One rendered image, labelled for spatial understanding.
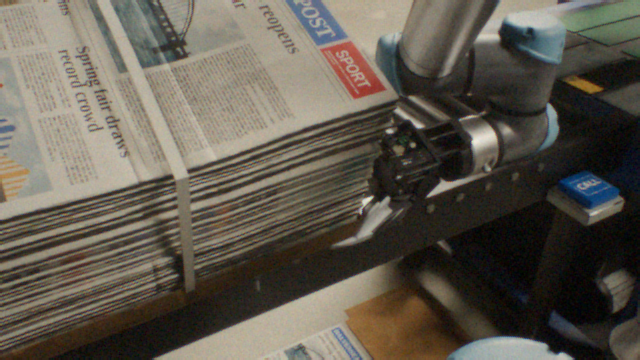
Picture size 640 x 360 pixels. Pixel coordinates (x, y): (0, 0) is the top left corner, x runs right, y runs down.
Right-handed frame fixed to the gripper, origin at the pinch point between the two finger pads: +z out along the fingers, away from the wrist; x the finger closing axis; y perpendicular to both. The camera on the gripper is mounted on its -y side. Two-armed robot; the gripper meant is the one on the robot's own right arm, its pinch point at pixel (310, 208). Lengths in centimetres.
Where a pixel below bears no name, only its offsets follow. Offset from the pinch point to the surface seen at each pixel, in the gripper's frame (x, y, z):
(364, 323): -10, -108, -44
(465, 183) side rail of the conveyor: -4.8, -20.1, -36.9
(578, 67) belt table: -27, -29, -92
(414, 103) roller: -31, -31, -47
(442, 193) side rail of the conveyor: -4.6, -20.3, -31.8
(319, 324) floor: -16, -110, -32
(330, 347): -7, -106, -30
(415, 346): 4, -102, -53
